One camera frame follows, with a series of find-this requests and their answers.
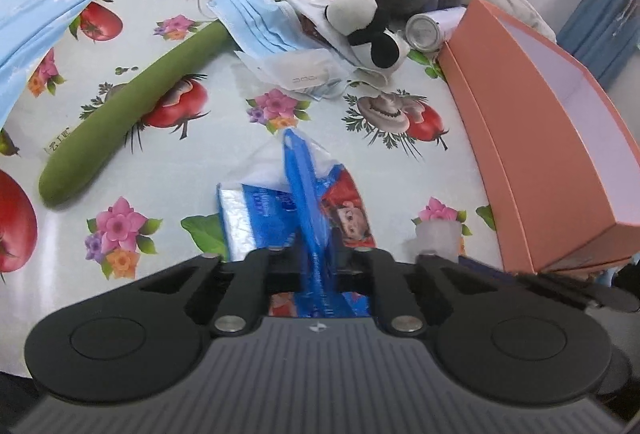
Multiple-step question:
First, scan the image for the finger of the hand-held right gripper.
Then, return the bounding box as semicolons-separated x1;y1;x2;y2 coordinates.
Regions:
457;255;640;313

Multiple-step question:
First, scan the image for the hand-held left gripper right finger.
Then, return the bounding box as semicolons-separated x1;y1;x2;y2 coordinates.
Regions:
330;246;502;336

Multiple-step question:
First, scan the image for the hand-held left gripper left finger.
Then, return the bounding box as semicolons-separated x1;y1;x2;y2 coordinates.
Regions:
135;245;307;339

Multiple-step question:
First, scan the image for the blue tissue packet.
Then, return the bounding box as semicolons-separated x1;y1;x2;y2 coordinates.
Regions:
216;128;378;319

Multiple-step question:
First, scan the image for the pink cardboard box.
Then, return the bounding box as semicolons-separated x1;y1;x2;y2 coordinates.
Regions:
437;0;640;275

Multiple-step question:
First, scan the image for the blue face mask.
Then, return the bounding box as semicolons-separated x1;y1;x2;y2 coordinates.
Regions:
207;0;303;54

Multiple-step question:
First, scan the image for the pink box lid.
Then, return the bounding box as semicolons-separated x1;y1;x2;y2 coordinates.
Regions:
542;254;636;277

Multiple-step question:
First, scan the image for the small translucent cup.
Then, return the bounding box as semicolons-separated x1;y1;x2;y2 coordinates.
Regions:
414;221;461;259

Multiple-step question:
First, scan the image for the fruit printed mat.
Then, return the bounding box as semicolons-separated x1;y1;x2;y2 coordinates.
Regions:
0;0;506;377

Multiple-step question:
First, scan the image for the white plastic wrapper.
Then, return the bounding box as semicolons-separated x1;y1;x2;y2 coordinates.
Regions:
235;48;351;94

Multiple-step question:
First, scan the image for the green plush stick grey head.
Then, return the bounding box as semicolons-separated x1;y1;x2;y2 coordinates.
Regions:
39;0;319;207

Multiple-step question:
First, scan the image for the white cylindrical can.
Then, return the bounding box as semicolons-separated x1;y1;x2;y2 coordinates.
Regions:
404;6;468;52

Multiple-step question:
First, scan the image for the blue curtain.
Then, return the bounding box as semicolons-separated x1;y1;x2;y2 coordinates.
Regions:
557;0;640;89

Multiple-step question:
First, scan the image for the light blue bed sheet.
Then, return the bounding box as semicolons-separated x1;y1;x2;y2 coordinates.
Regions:
0;0;156;129

